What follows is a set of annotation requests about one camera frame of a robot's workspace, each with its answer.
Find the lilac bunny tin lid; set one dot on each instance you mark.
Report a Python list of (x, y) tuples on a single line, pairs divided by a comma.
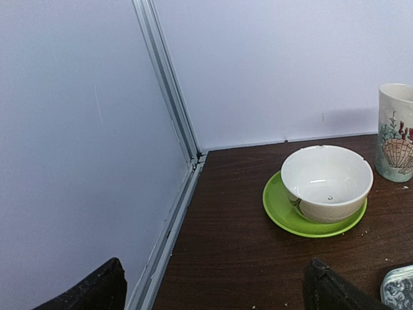
[(396, 288)]

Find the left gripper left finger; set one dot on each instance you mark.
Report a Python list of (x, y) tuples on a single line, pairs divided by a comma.
[(104, 288)]

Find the green saucer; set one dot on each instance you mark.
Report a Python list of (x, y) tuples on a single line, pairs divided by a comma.
[(280, 211)]

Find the tall floral mug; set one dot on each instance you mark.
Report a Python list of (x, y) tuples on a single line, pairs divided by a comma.
[(394, 147)]

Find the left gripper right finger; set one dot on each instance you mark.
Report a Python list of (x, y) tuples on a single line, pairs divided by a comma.
[(323, 288)]

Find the left aluminium frame post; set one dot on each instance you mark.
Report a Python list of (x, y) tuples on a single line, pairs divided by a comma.
[(167, 79)]

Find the left bottom frame rail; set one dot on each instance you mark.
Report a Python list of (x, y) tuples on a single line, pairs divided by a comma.
[(147, 287)]

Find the white bowl on saucer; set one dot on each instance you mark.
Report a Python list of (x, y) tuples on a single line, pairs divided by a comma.
[(326, 183)]

